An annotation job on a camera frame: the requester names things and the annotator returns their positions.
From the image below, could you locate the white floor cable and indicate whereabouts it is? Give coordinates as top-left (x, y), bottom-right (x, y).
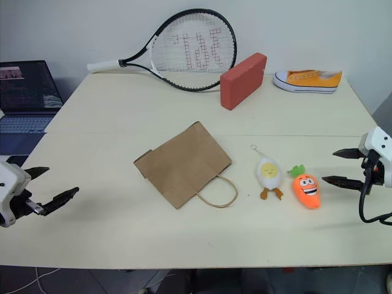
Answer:
top-left (0, 263), bottom-right (62, 294)

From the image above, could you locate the egg plush toy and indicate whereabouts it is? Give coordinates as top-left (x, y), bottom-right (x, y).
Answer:
top-left (251, 145), bottom-right (284, 202)

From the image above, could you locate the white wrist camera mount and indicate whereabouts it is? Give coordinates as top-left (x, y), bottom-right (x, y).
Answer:
top-left (0, 160), bottom-right (31, 229)
top-left (358, 127), bottom-right (392, 188)

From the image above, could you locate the black and white tennis racket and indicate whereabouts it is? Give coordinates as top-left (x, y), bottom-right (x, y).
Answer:
top-left (86, 8), bottom-right (237, 92)

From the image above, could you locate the red brick block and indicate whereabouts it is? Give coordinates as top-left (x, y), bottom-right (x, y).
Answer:
top-left (219, 52), bottom-right (268, 110)

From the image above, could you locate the orange carrot plush toy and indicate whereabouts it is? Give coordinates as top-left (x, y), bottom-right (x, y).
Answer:
top-left (287, 164), bottom-right (322, 211)

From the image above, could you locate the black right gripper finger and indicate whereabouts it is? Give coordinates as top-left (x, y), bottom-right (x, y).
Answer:
top-left (333, 148), bottom-right (364, 160)
top-left (321, 175), bottom-right (367, 191)

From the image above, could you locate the orange canvas sneaker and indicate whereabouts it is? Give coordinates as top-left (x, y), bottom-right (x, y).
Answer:
top-left (273, 69), bottom-right (344, 94)

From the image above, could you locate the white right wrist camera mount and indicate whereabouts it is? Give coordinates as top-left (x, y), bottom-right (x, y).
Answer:
top-left (358, 127), bottom-right (392, 188)

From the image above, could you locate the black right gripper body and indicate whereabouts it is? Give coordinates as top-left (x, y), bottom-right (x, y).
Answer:
top-left (361, 149), bottom-right (385, 197)

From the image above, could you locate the brown paper bag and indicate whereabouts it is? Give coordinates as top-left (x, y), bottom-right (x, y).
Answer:
top-left (133, 121), bottom-right (239, 210)

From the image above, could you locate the dark laptop computer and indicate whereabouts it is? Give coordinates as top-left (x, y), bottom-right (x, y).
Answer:
top-left (0, 60), bottom-right (64, 156)

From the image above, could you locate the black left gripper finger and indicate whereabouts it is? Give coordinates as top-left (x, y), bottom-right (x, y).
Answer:
top-left (23, 167), bottom-right (50, 181)
top-left (39, 187), bottom-right (80, 217)

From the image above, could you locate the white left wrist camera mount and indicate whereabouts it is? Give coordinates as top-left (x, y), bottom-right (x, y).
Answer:
top-left (0, 160), bottom-right (31, 229)

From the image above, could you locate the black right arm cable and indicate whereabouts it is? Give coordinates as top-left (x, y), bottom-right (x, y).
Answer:
top-left (358, 149), bottom-right (392, 226)

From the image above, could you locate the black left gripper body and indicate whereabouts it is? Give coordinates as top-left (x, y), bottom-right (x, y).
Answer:
top-left (10, 189), bottom-right (45, 219)

